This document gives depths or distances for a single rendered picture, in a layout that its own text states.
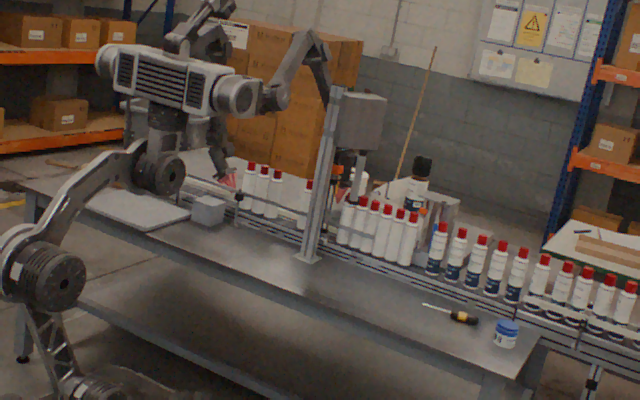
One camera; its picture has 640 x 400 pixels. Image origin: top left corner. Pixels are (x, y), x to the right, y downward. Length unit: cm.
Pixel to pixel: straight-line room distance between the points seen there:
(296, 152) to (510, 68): 210
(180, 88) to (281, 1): 581
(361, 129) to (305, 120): 363
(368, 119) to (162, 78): 75
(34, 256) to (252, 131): 446
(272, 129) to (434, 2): 208
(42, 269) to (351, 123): 115
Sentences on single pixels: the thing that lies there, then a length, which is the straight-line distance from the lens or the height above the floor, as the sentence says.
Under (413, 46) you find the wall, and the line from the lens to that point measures 742.
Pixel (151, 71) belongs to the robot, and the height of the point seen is 147.
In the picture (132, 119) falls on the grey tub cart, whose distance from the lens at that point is 529.
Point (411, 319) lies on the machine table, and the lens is 251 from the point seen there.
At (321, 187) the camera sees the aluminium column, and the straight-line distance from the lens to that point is 272.
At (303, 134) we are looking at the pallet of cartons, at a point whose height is 58.
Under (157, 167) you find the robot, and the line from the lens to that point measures 247.
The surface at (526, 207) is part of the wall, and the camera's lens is 721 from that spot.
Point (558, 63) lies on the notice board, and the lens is 690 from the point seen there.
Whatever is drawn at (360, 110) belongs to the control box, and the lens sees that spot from 265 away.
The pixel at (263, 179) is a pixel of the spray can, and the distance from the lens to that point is 301.
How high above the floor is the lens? 184
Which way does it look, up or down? 15 degrees down
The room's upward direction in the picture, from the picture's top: 10 degrees clockwise
